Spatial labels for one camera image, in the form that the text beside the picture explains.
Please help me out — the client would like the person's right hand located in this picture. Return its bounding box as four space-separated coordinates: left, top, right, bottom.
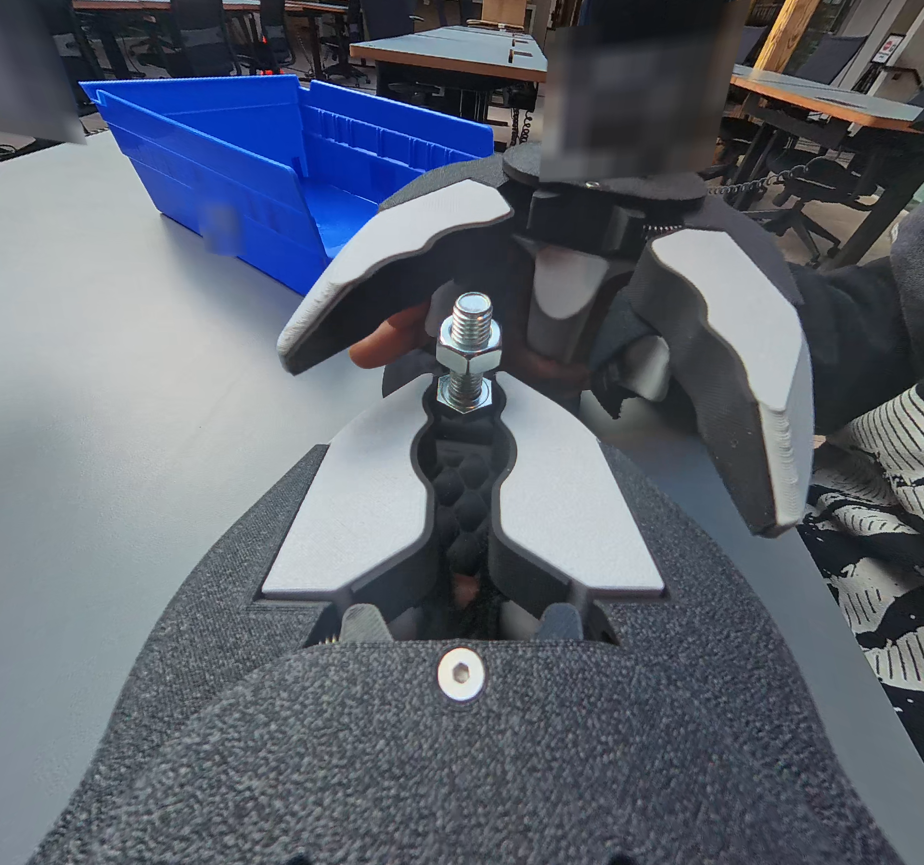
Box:
348 244 688 420

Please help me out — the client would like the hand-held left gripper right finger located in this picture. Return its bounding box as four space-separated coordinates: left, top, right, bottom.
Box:
491 374 667 602

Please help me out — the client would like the black honeycomb wrist pad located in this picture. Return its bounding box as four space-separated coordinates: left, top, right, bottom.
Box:
419 432 517 577

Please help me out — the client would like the steel hex bolt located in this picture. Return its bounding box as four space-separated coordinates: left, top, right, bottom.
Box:
435 292 504 414

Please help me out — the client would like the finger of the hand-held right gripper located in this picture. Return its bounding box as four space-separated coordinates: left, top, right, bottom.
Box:
276 181 515 376
631 228 815 537

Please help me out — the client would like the steel hex nut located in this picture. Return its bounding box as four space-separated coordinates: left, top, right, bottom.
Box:
435 323 504 369

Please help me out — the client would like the light wooden post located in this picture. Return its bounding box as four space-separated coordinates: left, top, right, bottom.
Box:
751 0 853 77

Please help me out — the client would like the blue plastic bin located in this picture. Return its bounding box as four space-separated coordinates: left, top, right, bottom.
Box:
79 74 495 297

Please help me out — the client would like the black coiled cable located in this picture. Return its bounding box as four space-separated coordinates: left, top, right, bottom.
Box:
711 165 807 197

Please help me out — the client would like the person's right forearm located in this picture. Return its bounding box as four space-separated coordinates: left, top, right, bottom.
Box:
790 222 924 438

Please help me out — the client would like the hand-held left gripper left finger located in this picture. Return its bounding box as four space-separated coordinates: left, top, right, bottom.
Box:
261 374 443 600

